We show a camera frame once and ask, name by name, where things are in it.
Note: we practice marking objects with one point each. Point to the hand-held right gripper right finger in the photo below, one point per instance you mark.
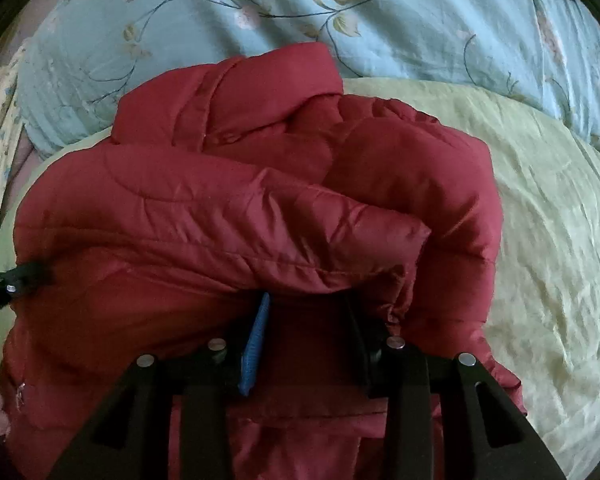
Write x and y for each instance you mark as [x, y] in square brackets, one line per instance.
[364, 360]

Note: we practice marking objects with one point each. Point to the red puffer jacket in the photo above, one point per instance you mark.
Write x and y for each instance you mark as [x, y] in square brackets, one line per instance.
[190, 220]

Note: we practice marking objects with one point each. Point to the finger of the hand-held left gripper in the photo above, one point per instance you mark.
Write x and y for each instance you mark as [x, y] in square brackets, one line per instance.
[22, 277]

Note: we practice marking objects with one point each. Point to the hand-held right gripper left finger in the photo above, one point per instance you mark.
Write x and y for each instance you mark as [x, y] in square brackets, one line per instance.
[254, 355]

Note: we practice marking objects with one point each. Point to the pink bed sheet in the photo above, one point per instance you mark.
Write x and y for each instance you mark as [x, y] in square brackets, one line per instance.
[26, 160]

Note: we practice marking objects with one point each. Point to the light green blanket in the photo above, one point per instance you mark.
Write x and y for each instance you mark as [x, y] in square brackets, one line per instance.
[555, 260]

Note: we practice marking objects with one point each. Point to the light blue floral quilt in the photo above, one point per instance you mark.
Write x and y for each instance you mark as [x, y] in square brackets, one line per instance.
[380, 20]

